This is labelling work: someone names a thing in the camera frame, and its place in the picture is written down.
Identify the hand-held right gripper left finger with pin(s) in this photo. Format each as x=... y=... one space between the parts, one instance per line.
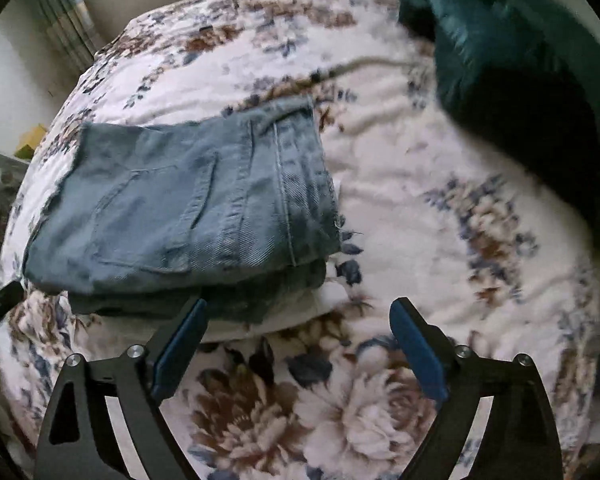
x=180 y=347

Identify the grey curtain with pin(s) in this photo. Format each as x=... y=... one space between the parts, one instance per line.
x=65 y=15

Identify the yellow box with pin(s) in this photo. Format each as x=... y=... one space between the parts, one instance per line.
x=30 y=141

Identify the dark teal pillow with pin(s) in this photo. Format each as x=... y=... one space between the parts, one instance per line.
x=510 y=80

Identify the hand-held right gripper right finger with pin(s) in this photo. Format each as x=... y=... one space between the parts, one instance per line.
x=420 y=350

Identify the floral printed blanket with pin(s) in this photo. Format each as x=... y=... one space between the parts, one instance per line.
x=380 y=210

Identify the blue denim pants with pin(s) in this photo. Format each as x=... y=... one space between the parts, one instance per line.
x=180 y=200

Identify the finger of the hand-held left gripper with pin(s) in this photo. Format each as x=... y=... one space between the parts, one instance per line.
x=0 y=302

